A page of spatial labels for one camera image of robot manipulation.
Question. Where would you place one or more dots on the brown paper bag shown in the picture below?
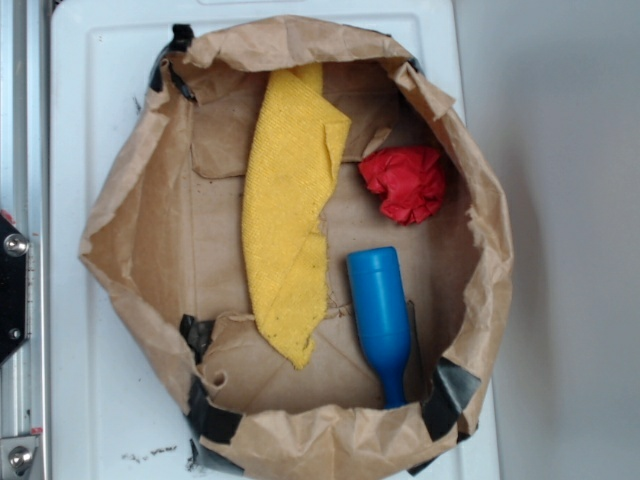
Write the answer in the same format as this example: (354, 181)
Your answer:
(164, 240)

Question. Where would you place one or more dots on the white plastic tray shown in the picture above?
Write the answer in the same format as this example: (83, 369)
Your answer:
(111, 418)

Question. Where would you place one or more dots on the black corner bracket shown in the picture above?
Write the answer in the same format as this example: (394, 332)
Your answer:
(13, 289)

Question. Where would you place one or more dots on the aluminium frame rail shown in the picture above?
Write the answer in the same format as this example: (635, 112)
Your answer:
(25, 387)

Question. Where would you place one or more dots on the blue plastic bottle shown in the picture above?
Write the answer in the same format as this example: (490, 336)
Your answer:
(381, 317)

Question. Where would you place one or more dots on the silver corner bracket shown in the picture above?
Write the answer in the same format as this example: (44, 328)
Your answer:
(18, 456)

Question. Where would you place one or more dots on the yellow microfiber cloth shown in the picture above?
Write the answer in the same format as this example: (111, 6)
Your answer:
(292, 172)

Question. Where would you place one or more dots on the crumpled red paper ball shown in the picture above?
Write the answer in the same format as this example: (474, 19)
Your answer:
(409, 181)

